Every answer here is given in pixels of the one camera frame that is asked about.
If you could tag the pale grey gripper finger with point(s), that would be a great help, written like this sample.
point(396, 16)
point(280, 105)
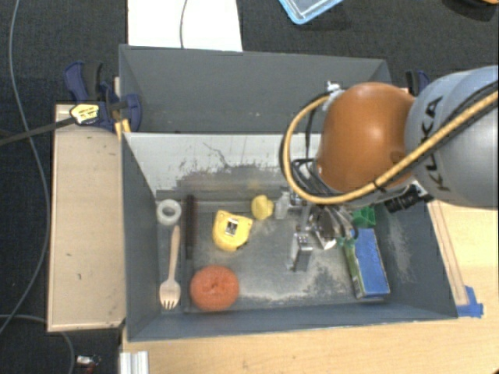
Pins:
point(302, 253)
point(282, 207)

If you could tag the yellow rubber duck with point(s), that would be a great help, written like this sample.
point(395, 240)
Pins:
point(262, 209)

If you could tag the blue and green box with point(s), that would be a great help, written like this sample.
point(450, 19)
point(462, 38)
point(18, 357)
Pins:
point(372, 263)

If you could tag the yellow tape measure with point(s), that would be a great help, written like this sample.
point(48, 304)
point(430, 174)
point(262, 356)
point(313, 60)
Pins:
point(222, 236)

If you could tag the orange scouring pad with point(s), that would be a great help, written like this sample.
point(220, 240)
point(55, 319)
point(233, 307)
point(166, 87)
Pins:
point(214, 288)

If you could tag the wooden fork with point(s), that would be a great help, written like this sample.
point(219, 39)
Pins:
point(174, 255)

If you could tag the grey metal bin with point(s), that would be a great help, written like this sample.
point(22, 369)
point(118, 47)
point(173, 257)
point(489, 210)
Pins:
point(218, 96)

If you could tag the pale wood board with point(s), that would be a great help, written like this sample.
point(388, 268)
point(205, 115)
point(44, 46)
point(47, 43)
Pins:
point(85, 224)

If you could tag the black cylinder on white bracket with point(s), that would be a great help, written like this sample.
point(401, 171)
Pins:
point(401, 202)

